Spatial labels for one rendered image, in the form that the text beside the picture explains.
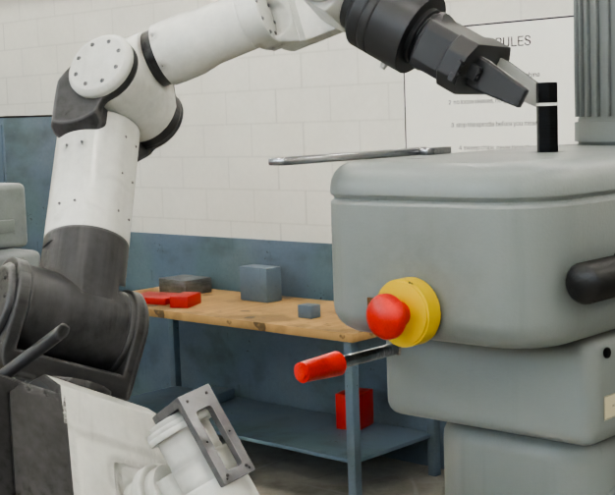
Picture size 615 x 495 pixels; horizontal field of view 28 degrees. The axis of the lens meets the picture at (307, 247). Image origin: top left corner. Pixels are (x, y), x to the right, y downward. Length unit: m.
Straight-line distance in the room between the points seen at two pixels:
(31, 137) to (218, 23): 7.13
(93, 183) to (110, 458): 0.31
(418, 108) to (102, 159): 5.38
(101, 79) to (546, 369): 0.56
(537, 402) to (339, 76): 5.93
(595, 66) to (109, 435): 0.66
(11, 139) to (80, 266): 7.12
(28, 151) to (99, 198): 7.15
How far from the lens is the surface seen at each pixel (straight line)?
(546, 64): 6.20
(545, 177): 1.04
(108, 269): 1.28
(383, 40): 1.28
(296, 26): 1.39
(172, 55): 1.37
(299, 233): 7.28
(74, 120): 1.35
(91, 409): 1.18
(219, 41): 1.36
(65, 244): 1.28
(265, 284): 7.04
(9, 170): 8.36
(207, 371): 8.01
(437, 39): 1.25
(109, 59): 1.35
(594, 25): 1.41
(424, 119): 6.63
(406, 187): 1.08
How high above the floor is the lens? 1.93
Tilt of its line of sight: 6 degrees down
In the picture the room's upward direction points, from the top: 2 degrees counter-clockwise
